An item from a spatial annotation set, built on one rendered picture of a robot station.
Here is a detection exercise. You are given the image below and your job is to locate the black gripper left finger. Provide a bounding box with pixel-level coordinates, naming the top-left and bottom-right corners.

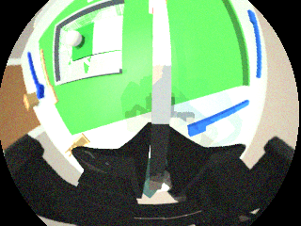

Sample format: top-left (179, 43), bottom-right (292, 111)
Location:
top-left (71, 121), bottom-right (151, 199)

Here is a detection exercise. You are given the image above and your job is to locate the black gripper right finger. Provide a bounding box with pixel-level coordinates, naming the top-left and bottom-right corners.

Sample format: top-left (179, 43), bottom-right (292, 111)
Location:
top-left (166, 125), bottom-right (247, 197)

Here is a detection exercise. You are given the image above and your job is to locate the orange cube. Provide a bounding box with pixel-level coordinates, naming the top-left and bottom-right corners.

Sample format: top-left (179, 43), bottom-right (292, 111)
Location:
top-left (24, 91), bottom-right (39, 110)

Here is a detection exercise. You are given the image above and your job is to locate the white golf ball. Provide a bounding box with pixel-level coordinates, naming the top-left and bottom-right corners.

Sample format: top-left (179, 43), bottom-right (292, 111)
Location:
top-left (65, 30), bottom-right (82, 46)

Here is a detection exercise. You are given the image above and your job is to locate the green flat mat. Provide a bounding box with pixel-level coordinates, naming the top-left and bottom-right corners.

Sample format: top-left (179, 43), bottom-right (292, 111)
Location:
top-left (39, 0), bottom-right (244, 136)

